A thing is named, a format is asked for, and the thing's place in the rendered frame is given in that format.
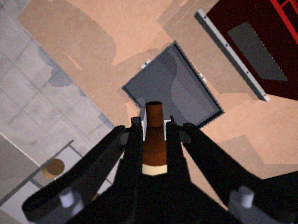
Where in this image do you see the brown glass bottle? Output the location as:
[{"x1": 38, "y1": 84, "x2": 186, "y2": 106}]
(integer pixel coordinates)
[{"x1": 142, "y1": 101, "x2": 167, "y2": 175}]

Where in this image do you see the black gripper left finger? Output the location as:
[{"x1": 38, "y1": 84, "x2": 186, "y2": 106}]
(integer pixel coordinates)
[{"x1": 21, "y1": 106, "x2": 147, "y2": 224}]

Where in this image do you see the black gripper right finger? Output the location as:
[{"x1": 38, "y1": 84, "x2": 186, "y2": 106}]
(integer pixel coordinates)
[{"x1": 162, "y1": 105, "x2": 298, "y2": 224}]

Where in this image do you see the dark red crate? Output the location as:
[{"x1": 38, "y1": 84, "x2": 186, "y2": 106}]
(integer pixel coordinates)
[{"x1": 206, "y1": 0, "x2": 298, "y2": 101}]

